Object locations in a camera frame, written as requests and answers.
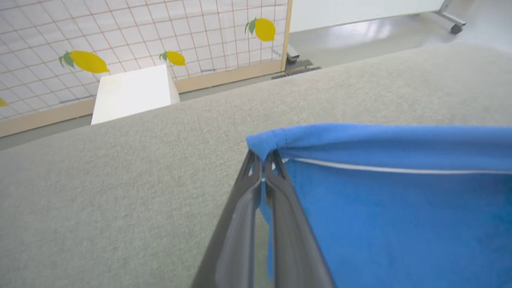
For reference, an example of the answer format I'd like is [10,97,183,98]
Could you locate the blue shorts with white stripe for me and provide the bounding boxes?
[246,123,512,288]

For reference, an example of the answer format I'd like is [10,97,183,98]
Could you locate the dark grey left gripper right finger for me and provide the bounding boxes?
[264,150,336,288]

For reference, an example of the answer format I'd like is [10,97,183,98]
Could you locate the white box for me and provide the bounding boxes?
[91,64,180,125]

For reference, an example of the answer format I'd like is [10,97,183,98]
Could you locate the white board on wheeled stand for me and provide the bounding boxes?
[289,0,468,35]

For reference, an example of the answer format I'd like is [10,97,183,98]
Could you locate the grey fabric sofa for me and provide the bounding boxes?
[0,42,512,288]

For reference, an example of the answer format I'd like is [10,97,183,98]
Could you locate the lemon print tiled partition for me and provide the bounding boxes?
[0,0,294,138]

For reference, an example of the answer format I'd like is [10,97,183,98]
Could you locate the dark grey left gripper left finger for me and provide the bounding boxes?
[191,149,263,288]

